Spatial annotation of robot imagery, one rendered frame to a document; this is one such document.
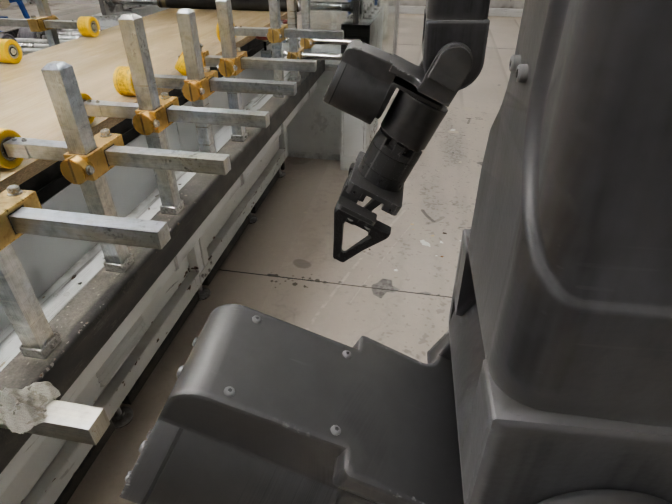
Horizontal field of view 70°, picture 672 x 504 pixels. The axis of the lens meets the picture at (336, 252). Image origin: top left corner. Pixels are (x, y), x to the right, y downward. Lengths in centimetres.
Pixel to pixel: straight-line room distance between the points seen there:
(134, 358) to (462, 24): 145
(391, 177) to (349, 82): 11
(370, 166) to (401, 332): 141
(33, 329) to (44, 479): 65
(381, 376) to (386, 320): 180
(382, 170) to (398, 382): 40
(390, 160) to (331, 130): 263
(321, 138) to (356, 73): 269
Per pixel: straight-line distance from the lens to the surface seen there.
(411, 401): 16
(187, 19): 138
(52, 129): 140
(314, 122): 317
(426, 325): 196
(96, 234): 79
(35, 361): 99
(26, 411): 66
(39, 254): 127
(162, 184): 128
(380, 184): 55
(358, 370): 15
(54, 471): 153
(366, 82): 52
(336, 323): 193
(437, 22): 50
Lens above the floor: 133
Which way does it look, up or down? 35 degrees down
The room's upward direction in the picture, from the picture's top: straight up
